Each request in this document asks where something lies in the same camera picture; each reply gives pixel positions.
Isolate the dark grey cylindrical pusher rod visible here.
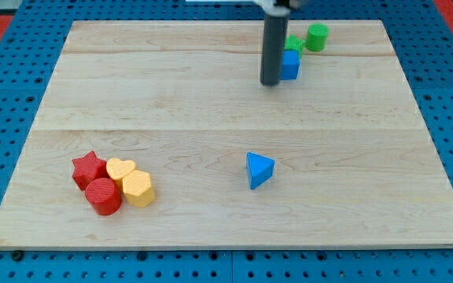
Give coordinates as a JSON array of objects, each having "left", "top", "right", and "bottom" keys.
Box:
[{"left": 260, "top": 14, "right": 289, "bottom": 86}]

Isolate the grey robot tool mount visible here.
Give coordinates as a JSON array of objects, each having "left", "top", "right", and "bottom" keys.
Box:
[{"left": 252, "top": 0, "right": 309, "bottom": 16}]

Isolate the blue triangle block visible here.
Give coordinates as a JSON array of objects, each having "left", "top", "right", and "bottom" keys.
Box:
[{"left": 246, "top": 152, "right": 275, "bottom": 190}]

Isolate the green star block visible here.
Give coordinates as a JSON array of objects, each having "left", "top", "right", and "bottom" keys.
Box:
[{"left": 284, "top": 35, "right": 305, "bottom": 58}]

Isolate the red star block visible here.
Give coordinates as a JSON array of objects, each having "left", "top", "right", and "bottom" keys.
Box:
[{"left": 72, "top": 151, "right": 109, "bottom": 191}]

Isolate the blue cube block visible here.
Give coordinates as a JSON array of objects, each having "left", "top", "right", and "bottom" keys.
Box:
[{"left": 280, "top": 50, "right": 300, "bottom": 80}]

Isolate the green cylinder block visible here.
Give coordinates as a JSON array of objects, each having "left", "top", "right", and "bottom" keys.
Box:
[{"left": 306, "top": 23, "right": 329, "bottom": 52}]

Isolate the wooden board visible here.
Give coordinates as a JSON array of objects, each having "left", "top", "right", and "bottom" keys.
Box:
[{"left": 0, "top": 20, "right": 453, "bottom": 251}]

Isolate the yellow heart block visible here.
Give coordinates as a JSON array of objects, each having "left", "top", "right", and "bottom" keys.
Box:
[{"left": 106, "top": 158, "right": 137, "bottom": 190}]

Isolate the yellow hexagon block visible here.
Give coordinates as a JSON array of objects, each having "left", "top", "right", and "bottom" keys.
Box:
[{"left": 122, "top": 170, "right": 156, "bottom": 208}]

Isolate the red cylinder block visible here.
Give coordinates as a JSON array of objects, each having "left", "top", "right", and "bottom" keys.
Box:
[{"left": 85, "top": 178, "right": 122, "bottom": 215}]

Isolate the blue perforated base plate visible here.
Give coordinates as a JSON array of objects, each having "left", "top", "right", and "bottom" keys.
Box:
[{"left": 0, "top": 0, "right": 453, "bottom": 282}]

